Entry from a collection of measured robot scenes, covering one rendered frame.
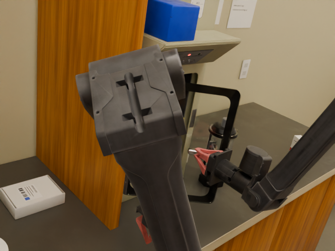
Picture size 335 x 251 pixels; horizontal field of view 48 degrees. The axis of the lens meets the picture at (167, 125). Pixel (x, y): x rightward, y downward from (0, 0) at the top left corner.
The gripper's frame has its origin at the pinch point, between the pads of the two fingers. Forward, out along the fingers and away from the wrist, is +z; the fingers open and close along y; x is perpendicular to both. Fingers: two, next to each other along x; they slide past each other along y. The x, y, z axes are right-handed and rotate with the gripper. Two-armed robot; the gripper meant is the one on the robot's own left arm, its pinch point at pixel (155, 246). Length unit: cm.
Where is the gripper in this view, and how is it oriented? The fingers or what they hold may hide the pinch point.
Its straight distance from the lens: 91.3
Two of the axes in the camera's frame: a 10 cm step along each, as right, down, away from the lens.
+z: -1.6, 9.0, 4.1
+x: -7.2, 1.8, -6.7
